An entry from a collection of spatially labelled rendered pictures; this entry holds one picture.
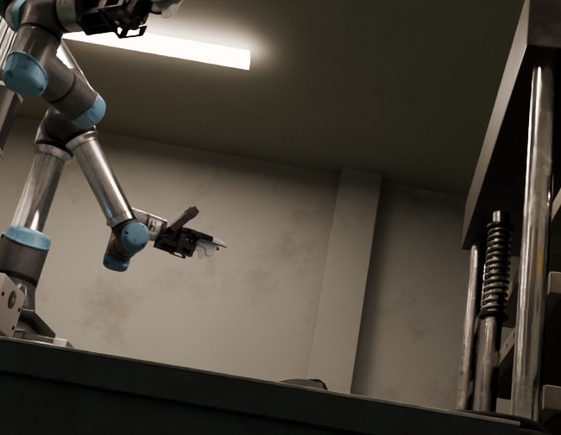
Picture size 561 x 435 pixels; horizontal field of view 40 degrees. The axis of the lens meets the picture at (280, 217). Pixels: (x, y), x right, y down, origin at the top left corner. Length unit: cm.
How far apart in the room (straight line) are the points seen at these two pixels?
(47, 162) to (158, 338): 329
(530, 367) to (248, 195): 431
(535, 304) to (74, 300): 431
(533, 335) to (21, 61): 111
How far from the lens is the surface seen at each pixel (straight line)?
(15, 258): 204
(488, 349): 244
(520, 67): 202
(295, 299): 550
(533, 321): 168
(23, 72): 141
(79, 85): 150
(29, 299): 203
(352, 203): 566
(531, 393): 164
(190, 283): 554
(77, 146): 221
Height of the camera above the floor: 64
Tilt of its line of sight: 23 degrees up
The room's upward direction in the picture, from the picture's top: 11 degrees clockwise
